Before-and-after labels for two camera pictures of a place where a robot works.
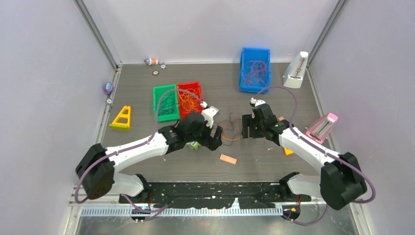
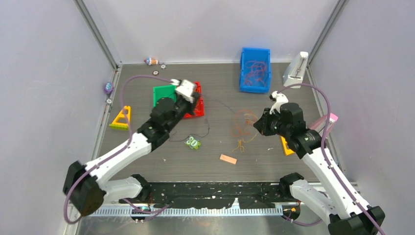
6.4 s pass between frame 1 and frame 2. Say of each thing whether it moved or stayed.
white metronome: stayed
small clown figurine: stayed
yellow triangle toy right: stayed
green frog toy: stayed
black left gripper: moved
